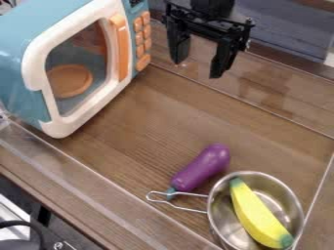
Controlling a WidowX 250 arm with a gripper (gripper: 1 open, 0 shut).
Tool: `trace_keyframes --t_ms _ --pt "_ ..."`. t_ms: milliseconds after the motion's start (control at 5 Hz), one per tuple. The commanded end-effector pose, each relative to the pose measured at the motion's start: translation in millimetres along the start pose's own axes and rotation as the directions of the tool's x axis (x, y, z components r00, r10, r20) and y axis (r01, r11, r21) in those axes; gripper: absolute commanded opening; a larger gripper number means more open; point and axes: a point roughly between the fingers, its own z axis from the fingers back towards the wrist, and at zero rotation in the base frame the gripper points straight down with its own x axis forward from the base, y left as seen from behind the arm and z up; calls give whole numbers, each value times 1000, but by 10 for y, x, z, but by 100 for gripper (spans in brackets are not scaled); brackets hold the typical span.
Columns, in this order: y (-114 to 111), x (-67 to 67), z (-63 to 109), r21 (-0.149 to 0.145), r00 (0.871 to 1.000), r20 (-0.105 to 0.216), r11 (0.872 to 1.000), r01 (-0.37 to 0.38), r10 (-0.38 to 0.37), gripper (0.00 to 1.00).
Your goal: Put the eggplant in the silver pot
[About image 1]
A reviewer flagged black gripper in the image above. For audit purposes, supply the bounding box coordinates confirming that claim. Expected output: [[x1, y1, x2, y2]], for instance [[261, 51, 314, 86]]
[[163, 0, 254, 78]]

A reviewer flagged purple toy eggplant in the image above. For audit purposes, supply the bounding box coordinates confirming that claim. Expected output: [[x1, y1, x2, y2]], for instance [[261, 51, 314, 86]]
[[167, 143, 231, 200]]

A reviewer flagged blue toy microwave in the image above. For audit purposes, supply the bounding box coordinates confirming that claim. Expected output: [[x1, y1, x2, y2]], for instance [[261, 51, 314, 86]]
[[0, 0, 151, 139]]

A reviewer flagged orange microwave turntable plate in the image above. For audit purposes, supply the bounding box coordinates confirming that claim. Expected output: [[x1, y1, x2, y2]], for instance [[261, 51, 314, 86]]
[[47, 64, 92, 99]]

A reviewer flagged yellow toy banana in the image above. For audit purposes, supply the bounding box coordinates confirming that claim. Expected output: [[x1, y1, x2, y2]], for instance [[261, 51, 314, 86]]
[[230, 178, 294, 249]]

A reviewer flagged silver pot with wire handle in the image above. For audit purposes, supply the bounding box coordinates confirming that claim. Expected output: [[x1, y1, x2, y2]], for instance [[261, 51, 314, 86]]
[[146, 171, 305, 250]]

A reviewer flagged black cable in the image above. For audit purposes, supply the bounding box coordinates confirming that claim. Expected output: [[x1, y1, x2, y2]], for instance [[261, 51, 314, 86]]
[[0, 220, 47, 250]]

